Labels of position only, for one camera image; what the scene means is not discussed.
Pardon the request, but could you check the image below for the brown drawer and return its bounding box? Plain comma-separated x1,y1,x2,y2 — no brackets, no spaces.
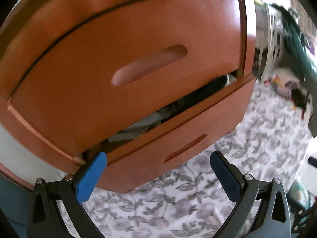
97,75,255,193
8,0,241,156

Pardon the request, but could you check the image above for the floral grey white rug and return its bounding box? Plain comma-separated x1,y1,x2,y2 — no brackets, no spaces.
59,79,315,238

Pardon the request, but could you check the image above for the grey white cloth in drawer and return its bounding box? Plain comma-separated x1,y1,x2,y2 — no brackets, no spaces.
108,111,170,143

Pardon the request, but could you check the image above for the colourful clutter pile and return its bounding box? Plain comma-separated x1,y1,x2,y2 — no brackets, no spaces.
264,75,312,120

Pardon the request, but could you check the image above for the dark green cloth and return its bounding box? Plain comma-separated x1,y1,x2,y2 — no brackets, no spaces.
271,3,316,83

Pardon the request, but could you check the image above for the brown wooden dresser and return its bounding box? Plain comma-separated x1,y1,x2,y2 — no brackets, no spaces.
1,0,255,193

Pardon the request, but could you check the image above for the white plastic chair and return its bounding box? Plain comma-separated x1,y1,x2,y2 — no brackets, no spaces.
255,1,284,69

